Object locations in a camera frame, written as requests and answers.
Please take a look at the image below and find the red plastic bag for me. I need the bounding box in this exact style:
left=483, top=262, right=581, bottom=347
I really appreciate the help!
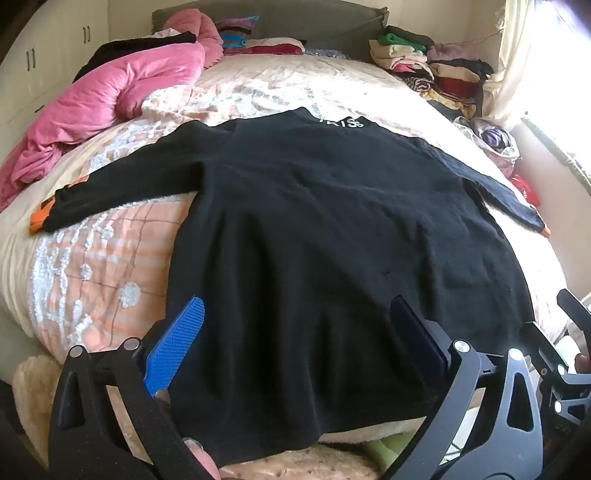
left=510, top=174, right=541, bottom=208

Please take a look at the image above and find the black garment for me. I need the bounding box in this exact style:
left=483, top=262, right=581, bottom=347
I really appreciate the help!
left=71, top=31, right=197, bottom=84

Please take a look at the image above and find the pink comforter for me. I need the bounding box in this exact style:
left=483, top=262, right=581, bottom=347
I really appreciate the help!
left=0, top=9, right=223, bottom=213

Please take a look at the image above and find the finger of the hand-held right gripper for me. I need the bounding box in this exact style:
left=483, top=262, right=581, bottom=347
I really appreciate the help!
left=519, top=320, right=572, bottom=385
left=556, top=288, right=591, bottom=329

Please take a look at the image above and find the red cloth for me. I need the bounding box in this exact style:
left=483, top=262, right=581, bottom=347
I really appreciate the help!
left=245, top=39, right=306, bottom=57

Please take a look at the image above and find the cream wardrobe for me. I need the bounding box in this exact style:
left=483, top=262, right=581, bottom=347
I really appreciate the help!
left=0, top=0, right=154, bottom=136

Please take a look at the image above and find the orange plaid tufted blanket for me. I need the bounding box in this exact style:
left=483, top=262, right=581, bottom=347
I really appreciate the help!
left=0, top=53, right=570, bottom=370

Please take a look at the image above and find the black sweater with orange cuffs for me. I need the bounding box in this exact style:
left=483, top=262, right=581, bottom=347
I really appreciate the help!
left=28, top=107, right=551, bottom=468

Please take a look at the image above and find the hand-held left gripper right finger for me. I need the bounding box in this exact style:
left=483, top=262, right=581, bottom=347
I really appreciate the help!
left=388, top=295, right=549, bottom=480

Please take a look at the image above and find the clear plastic bag of clothes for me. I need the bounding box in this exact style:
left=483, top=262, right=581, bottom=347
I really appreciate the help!
left=452, top=115, right=521, bottom=163

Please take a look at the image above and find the grey-green headboard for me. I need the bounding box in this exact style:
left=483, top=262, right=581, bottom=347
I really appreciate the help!
left=151, top=0, right=391, bottom=61

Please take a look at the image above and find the person's left hand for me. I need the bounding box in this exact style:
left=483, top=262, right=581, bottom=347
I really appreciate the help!
left=184, top=438, right=221, bottom=480

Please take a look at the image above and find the cream curtain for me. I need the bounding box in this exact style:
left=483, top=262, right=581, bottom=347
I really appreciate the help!
left=482, top=0, right=548, bottom=131

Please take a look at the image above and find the green cloth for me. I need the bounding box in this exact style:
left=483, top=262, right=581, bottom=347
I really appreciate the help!
left=369, top=436, right=417, bottom=468

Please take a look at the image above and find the beige fluffy blanket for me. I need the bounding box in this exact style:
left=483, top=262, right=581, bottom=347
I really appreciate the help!
left=11, top=355, right=444, bottom=480

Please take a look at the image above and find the pile of folded clothes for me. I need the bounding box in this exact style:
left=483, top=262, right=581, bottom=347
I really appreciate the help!
left=368, top=25, right=496, bottom=123

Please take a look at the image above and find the window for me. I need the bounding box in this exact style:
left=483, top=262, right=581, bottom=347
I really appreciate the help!
left=526, top=0, right=591, bottom=153

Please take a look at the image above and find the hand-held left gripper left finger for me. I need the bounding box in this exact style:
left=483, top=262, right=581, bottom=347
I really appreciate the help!
left=48, top=295, right=222, bottom=480

